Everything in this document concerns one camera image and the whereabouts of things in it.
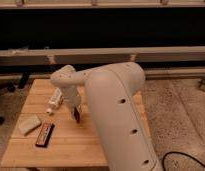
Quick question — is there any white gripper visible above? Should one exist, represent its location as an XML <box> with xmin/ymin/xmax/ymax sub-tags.
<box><xmin>61</xmin><ymin>86</ymin><xmax>81</xmax><ymax>108</ymax></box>

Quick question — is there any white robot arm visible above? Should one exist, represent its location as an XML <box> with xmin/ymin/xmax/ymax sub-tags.
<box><xmin>51</xmin><ymin>62</ymin><xmax>163</xmax><ymax>171</ymax></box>

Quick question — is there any white tube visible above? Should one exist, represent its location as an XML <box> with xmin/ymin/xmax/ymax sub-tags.
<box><xmin>46</xmin><ymin>88</ymin><xmax>63</xmax><ymax>115</ymax></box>

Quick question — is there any black and orange bar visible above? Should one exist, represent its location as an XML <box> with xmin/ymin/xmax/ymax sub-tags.
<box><xmin>35</xmin><ymin>123</ymin><xmax>54</xmax><ymax>147</ymax></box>

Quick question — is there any wooden table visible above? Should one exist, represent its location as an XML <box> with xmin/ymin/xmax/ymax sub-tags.
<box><xmin>0</xmin><ymin>78</ymin><xmax>152</xmax><ymax>168</ymax></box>

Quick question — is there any beige sponge block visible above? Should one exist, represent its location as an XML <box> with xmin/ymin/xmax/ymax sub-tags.
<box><xmin>18</xmin><ymin>115</ymin><xmax>42</xmax><ymax>135</ymax></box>

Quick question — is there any black cable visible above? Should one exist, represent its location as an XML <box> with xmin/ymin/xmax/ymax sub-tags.
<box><xmin>161</xmin><ymin>151</ymin><xmax>205</xmax><ymax>171</ymax></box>

